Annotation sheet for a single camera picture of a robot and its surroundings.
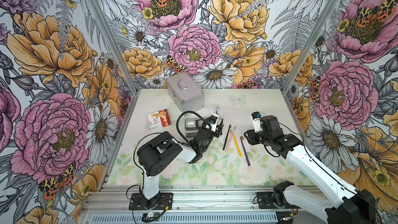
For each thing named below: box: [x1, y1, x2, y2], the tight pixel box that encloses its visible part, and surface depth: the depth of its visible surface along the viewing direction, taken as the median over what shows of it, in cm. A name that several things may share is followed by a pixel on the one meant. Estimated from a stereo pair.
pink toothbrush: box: [225, 129, 233, 152], surface depth 96 cm
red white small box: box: [146, 108, 172, 131], surface depth 101 cm
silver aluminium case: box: [165, 71, 205, 112], surface depth 104 cm
